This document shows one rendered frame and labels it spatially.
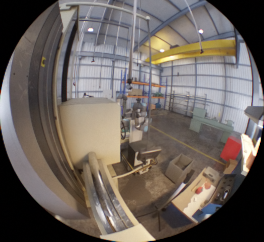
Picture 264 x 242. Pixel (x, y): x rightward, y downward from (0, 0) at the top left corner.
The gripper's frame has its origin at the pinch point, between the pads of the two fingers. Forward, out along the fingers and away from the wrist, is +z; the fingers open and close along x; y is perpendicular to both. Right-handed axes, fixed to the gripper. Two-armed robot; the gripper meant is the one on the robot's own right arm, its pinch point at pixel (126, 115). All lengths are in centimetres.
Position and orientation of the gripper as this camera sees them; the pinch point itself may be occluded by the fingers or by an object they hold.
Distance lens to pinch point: 124.3
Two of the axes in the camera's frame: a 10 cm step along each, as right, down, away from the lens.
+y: -4.8, -2.1, 8.5
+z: -8.8, 0.5, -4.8
